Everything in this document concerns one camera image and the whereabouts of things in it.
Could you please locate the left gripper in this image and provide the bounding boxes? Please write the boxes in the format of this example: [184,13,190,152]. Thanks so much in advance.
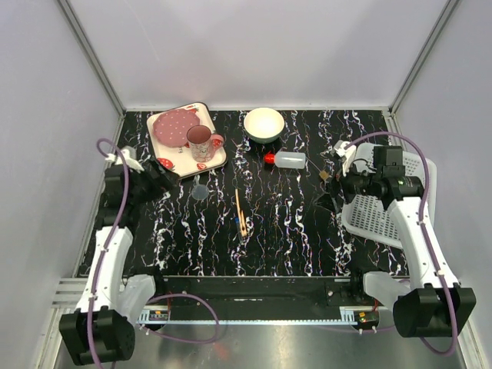
[130,158,181,204]

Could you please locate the strawberry print tray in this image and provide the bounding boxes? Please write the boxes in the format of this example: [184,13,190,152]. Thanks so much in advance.
[147,102,227,178]

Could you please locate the clear plastic funnel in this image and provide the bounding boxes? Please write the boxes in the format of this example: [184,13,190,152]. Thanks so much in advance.
[191,175,209,201]

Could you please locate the white plastic basket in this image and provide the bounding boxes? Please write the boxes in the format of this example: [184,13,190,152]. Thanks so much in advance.
[341,142,437,249]

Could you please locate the blue cap test tube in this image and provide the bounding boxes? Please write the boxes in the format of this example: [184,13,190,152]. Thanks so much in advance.
[235,217,244,243]

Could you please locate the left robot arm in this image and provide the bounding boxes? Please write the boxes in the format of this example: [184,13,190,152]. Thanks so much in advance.
[59,159,178,366]

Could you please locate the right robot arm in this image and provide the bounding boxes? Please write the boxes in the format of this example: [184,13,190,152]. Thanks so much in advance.
[325,141,477,337]

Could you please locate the pink dotted plate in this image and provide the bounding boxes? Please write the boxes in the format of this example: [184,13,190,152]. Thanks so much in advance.
[152,108,201,148]

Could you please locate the pink patterned mug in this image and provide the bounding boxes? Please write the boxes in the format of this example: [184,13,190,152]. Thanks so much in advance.
[187,125,224,163]

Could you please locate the red cap wash bottle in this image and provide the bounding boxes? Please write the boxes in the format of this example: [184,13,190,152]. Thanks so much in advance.
[264,151,307,169]

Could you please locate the white green bowl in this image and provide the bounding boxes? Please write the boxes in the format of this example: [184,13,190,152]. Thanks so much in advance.
[244,108,285,144]

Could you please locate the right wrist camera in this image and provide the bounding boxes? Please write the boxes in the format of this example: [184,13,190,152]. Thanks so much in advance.
[332,140,357,176]

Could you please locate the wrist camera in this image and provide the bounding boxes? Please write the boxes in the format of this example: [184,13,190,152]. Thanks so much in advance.
[105,146,144,172]
[332,140,357,176]

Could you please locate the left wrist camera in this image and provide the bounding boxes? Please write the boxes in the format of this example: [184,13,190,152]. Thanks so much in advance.
[105,146,144,172]

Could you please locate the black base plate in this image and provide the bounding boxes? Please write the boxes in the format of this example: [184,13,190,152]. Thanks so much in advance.
[155,275,376,322]

